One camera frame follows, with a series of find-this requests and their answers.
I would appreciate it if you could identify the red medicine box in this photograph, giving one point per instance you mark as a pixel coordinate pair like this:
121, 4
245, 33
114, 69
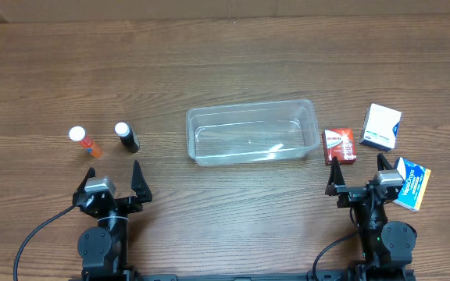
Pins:
339, 143

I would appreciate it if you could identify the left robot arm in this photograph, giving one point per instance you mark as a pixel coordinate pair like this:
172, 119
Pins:
104, 248

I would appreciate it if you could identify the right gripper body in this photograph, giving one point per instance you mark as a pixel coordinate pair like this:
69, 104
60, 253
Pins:
358, 196

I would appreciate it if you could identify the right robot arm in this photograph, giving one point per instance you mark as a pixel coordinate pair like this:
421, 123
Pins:
387, 246

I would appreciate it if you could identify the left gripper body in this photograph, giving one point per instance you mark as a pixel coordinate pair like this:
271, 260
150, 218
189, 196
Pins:
119, 202

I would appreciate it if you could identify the black bottle white cap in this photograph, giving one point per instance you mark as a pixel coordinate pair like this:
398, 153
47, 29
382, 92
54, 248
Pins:
128, 137

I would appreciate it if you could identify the orange bottle white cap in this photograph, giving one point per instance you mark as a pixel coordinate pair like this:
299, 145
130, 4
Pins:
79, 135

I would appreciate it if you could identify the white blue medicine box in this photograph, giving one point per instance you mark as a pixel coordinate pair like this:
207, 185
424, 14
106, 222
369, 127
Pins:
380, 127

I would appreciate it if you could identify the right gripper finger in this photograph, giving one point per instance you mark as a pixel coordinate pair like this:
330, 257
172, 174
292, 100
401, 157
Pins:
336, 180
383, 163

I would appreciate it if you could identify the clear plastic container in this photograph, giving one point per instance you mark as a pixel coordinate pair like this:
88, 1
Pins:
252, 132

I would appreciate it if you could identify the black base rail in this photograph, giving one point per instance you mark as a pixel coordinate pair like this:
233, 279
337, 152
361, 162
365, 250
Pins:
322, 275

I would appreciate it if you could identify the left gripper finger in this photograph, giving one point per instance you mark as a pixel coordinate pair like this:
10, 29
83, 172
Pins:
90, 174
139, 185

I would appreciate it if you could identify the blue yellow VapoDrops box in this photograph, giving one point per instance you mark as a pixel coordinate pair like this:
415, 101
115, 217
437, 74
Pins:
415, 184

